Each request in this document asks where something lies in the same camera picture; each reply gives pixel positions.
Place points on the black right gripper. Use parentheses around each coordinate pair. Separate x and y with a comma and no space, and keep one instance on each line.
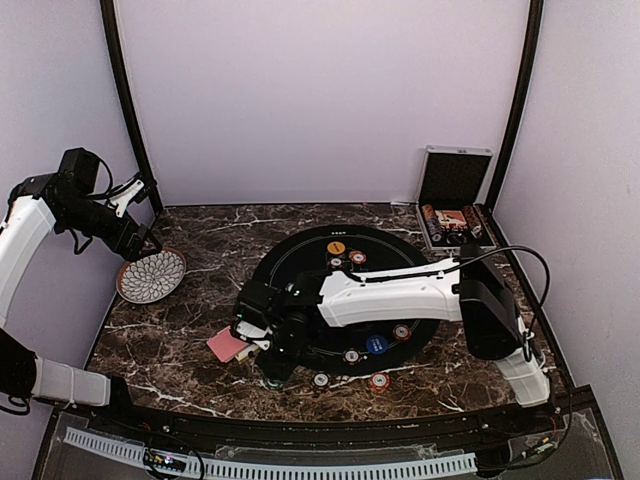
(280,369)

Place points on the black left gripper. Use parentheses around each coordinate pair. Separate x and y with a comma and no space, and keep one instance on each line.
(129,250)

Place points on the red back card deck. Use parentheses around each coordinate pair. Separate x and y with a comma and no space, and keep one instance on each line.
(225,346)

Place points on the black orange 100 chip stack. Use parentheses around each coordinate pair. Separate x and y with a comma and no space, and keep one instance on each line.
(321,380)

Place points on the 100 chips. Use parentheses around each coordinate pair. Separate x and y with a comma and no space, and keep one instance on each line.
(335,262)
(352,356)

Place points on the orange big blind button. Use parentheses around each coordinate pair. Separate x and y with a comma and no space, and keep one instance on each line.
(336,248)

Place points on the red 5 chips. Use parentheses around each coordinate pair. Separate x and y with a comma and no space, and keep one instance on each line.
(402,332)
(357,257)

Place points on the red 5 chip stack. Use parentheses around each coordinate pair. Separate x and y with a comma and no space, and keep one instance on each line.
(379,382)

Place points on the green chip stack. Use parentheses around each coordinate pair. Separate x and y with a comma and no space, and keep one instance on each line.
(274,384)

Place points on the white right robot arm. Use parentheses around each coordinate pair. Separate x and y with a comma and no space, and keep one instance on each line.
(355,323)

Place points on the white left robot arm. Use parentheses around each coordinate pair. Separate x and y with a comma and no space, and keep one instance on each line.
(63,201)

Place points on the floral ceramic plate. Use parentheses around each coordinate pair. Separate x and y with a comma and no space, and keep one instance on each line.
(151,278)

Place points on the yellow card box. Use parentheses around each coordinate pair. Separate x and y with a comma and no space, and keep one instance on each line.
(247,353)

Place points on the round black poker mat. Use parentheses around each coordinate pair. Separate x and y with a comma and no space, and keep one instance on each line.
(307,252)

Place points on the blue small blind button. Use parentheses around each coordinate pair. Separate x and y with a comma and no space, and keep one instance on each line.
(377,344)

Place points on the purple 500 chip roll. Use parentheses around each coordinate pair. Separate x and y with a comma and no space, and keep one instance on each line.
(434,229)

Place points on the clear dealer button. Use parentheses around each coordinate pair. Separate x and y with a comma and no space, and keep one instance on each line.
(456,238)

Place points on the boxed card deck in case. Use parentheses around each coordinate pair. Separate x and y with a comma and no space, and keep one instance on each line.
(451,220)

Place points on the wrapped brown 100 chip roll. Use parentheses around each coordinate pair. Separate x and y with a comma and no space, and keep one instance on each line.
(474,224)

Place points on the aluminium poker case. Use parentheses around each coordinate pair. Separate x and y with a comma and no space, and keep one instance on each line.
(451,178)

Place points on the black front table rail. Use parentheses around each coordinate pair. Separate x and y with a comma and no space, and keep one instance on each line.
(481,428)

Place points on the white cable duct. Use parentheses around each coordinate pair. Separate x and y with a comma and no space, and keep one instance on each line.
(189,466)

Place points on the black frame post left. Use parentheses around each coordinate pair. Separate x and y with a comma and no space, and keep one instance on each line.
(116,56)

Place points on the black frame post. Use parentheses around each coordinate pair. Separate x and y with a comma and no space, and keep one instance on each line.
(116,56)
(533,27)

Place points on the black frame post right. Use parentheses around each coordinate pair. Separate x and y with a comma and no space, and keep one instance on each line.
(533,27)

